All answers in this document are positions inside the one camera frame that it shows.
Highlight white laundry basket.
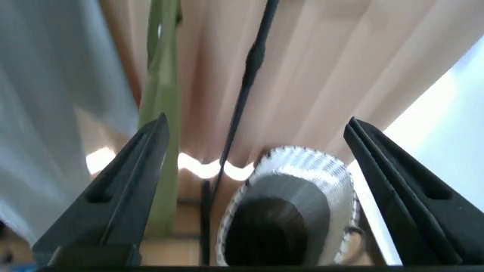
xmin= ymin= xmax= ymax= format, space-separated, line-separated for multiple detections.
xmin=214 ymin=145 xmax=367 ymax=267

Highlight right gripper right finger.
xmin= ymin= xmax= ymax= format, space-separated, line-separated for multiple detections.
xmin=343 ymin=116 xmax=484 ymax=267

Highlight green garment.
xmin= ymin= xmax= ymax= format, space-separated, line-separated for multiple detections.
xmin=138 ymin=0 xmax=184 ymax=238

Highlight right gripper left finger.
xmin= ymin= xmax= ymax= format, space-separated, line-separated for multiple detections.
xmin=32 ymin=112 xmax=170 ymax=267

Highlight pale grey shorts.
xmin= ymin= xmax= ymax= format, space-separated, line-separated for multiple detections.
xmin=0 ymin=0 xmax=141 ymax=246

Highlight black clothes rack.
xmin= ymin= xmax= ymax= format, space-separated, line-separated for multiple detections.
xmin=199 ymin=0 xmax=281 ymax=266

